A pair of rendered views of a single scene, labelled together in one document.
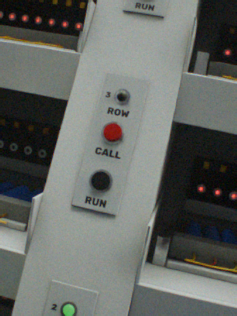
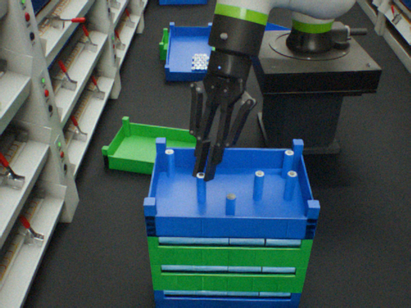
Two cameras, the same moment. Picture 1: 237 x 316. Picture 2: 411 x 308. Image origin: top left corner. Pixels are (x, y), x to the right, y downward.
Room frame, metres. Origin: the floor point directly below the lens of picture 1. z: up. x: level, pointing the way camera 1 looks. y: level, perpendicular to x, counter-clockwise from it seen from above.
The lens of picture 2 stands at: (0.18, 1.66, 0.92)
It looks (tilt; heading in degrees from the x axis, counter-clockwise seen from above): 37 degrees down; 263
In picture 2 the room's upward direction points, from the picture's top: straight up
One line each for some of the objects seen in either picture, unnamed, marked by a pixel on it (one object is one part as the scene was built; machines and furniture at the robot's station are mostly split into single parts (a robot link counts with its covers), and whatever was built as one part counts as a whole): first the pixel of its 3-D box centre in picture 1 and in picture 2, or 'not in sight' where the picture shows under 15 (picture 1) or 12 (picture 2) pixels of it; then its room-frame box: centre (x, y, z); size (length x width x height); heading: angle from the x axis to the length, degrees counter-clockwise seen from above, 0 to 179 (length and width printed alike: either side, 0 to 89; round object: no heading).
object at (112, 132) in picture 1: (113, 133); not in sight; (0.35, 0.01, 0.58); 0.02 x 0.01 x 0.02; 82
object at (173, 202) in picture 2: not in sight; (229, 185); (0.06, 1.04, 0.36); 0.30 x 0.20 x 0.08; 172
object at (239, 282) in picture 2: not in sight; (227, 240); (0.06, 1.04, 0.20); 0.30 x 0.20 x 0.08; 172
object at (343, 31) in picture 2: not in sight; (327, 34); (-0.36, 0.39, 0.38); 0.26 x 0.15 x 0.06; 179
